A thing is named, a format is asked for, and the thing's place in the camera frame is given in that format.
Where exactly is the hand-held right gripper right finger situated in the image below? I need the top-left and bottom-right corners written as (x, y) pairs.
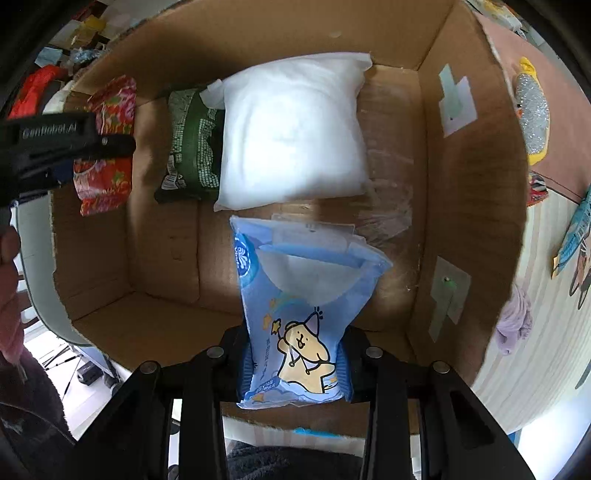
top-left (340, 327), bottom-right (536, 480)

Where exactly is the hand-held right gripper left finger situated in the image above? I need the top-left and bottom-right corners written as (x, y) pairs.
top-left (69, 325), bottom-right (253, 480)

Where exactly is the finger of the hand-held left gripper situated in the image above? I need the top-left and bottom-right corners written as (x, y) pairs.
top-left (74, 133), bottom-right (137, 160)
top-left (46, 159), bottom-right (77, 190)

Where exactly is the red floral packet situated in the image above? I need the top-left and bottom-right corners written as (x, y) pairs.
top-left (73, 75), bottom-right (138, 217)

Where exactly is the blue cartoon tissue packet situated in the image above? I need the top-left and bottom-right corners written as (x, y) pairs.
top-left (229, 213), bottom-right (394, 411)

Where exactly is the brown cardboard box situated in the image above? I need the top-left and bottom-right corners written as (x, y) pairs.
top-left (48, 0), bottom-right (530, 439)

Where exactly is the person's left forearm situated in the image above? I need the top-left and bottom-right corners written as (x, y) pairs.
top-left (0, 348), bottom-right (79, 480)

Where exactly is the purple soft cloth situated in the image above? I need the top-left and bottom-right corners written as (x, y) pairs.
top-left (496, 284), bottom-right (534, 356)

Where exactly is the person's left hand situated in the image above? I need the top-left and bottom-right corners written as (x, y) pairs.
top-left (0, 228), bottom-right (35, 365)

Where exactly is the red cloth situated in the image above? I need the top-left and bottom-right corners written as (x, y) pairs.
top-left (8, 65), bottom-right (68, 121)

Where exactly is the green printed packet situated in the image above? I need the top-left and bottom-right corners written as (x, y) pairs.
top-left (154, 87), bottom-right (227, 204)

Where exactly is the dark fuzzy clothing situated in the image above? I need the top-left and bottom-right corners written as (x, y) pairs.
top-left (225, 440), bottom-right (366, 480)

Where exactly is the pale grey plastic bin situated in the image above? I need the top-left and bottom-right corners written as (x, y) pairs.
top-left (15, 196), bottom-right (99, 350)

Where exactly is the yellow packet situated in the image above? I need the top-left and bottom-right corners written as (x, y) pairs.
top-left (69, 15), bottom-right (105, 47)

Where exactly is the black wheeled base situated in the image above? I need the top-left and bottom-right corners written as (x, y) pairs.
top-left (75, 360), bottom-right (117, 389)

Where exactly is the white pillow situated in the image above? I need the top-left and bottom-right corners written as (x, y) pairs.
top-left (199, 52), bottom-right (376, 213)

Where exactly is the striped bed sheet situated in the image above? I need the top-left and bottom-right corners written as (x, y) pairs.
top-left (471, 182), bottom-right (591, 435)

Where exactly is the small multicoloured knitted item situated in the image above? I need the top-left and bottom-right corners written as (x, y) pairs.
top-left (526, 171), bottom-right (550, 208)

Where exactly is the blue cartoon printed pouch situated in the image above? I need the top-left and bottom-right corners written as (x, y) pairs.
top-left (551, 185), bottom-right (591, 297)

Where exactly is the yellow glitter plush toy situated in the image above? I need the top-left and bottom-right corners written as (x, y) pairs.
top-left (513, 56), bottom-right (551, 166)

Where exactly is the pink blanket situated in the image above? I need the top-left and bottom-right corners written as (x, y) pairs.
top-left (478, 11), bottom-right (591, 197)

